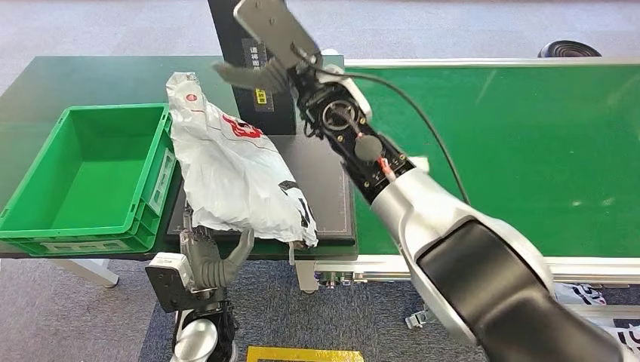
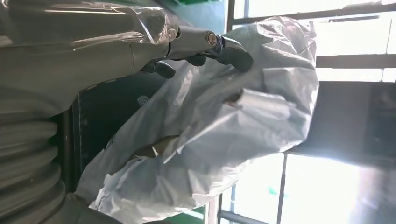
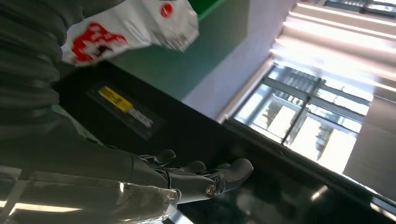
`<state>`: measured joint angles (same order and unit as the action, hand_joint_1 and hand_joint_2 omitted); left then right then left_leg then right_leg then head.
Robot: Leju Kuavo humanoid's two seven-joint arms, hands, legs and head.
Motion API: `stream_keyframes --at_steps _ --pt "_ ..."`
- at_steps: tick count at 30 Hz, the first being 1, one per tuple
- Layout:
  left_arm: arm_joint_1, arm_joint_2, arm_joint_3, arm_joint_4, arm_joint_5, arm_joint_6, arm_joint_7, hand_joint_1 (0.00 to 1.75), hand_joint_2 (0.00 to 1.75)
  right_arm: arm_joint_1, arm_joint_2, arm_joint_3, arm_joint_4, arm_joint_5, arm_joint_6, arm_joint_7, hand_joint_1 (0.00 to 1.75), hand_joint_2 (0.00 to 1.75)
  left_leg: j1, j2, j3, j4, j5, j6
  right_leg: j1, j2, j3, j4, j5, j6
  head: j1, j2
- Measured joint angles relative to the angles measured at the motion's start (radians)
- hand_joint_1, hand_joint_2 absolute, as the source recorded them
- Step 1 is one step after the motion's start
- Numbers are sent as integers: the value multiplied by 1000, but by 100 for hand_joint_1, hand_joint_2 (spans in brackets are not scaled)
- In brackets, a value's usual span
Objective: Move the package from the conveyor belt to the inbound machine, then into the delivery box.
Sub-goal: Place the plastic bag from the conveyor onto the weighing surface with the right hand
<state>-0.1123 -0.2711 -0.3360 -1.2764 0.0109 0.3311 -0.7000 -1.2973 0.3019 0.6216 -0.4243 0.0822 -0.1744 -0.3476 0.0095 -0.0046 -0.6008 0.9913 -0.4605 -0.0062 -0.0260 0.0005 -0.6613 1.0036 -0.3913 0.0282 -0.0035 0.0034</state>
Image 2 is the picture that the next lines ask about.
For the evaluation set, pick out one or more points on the green plastic crate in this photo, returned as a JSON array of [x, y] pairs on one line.
[[191, 1]]

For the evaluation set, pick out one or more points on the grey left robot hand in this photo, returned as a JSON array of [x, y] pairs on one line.
[[77, 55]]

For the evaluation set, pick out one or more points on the white plastic courier package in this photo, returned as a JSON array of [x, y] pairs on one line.
[[216, 130]]

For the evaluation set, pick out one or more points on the dark window frame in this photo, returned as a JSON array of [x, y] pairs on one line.
[[355, 61]]

